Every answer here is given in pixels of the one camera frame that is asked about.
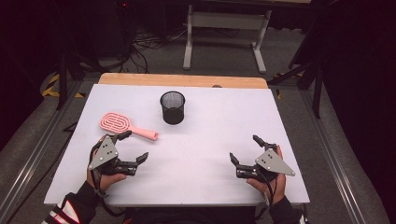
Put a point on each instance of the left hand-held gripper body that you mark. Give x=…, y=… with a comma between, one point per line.
x=104, y=154

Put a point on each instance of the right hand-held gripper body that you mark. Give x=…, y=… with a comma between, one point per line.
x=271, y=161

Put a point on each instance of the pink hair brush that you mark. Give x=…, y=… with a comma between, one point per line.
x=116, y=123

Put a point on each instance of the black mesh pen holder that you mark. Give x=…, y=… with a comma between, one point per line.
x=172, y=109

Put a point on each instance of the person's right hand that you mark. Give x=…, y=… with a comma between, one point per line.
x=274, y=188

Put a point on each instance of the person's left hand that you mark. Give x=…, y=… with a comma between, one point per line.
x=104, y=181

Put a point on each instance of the white table cover board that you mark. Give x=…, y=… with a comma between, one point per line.
x=199, y=174

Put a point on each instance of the black metal stand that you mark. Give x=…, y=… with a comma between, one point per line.
x=317, y=90
x=62, y=81

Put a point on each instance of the yellow black hazard tape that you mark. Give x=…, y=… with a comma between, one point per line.
x=51, y=88

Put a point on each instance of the aluminium floor rail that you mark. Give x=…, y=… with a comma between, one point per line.
x=333, y=155
x=34, y=155

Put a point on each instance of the grey metal desk frame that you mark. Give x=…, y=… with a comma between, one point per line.
x=229, y=20

